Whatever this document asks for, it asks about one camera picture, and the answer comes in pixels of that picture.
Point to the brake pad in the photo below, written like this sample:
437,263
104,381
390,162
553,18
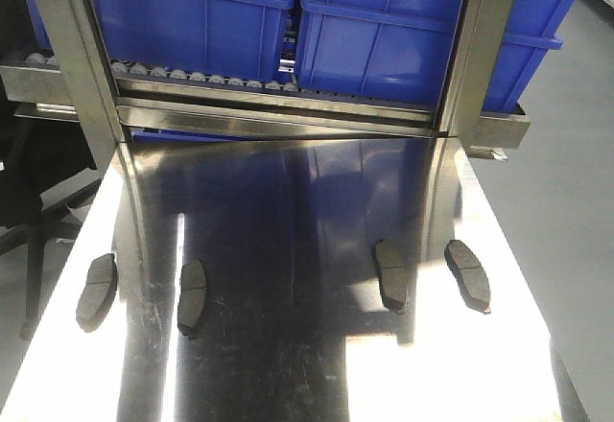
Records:
470,276
393,276
98,293
192,298

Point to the right blue plastic bin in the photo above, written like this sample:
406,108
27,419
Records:
399,49

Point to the blue plastic bin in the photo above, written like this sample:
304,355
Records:
399,49
231,38

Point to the stainless steel roller rack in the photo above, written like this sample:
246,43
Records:
83,88

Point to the left blue plastic bin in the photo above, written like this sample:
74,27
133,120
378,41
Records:
231,38

